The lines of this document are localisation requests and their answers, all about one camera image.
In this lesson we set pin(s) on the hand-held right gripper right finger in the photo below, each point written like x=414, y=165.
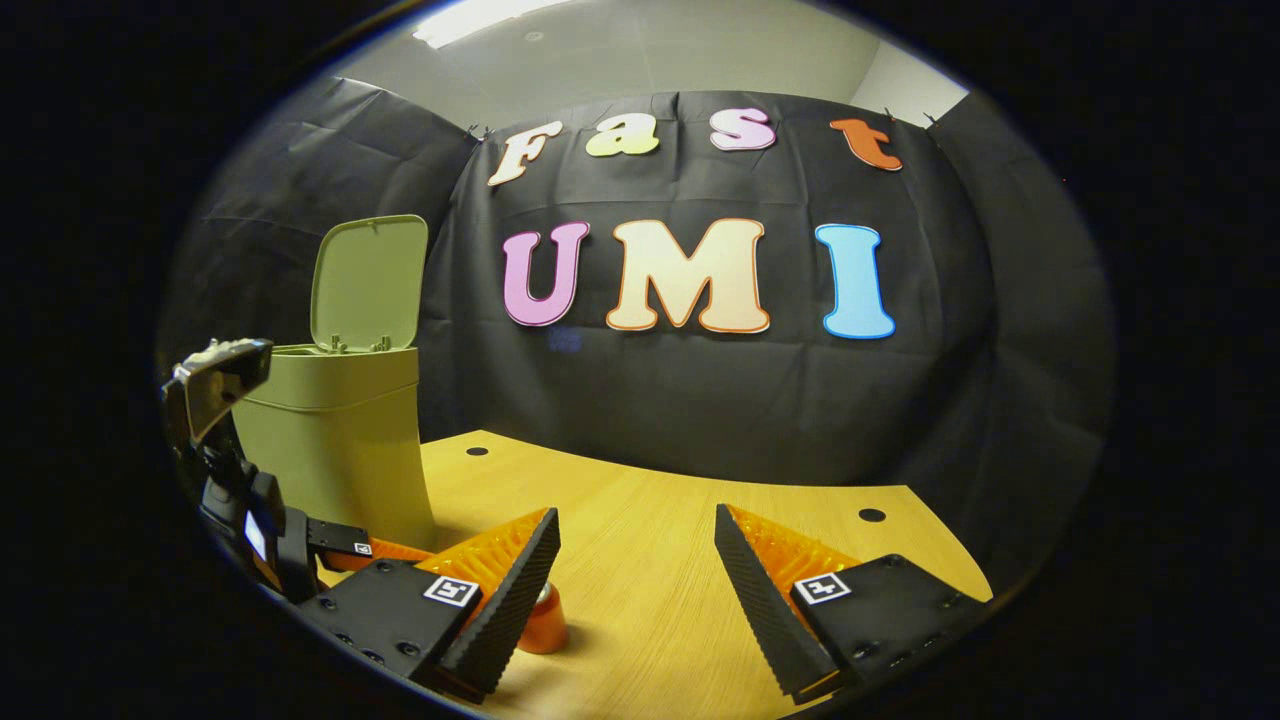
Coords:
x=760, y=605

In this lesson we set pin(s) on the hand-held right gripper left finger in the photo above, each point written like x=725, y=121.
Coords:
x=510, y=605

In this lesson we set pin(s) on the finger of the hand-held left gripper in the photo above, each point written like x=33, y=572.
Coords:
x=340, y=540

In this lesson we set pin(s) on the red pop can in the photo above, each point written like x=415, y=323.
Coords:
x=548, y=630

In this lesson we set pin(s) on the green desktop garbage bin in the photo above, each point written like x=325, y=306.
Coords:
x=340, y=450

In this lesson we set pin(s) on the wooden desktop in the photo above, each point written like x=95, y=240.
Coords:
x=650, y=560

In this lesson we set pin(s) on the black backdrop cloth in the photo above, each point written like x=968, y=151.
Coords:
x=950, y=400

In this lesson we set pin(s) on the ceiling light panel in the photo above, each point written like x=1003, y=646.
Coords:
x=480, y=18

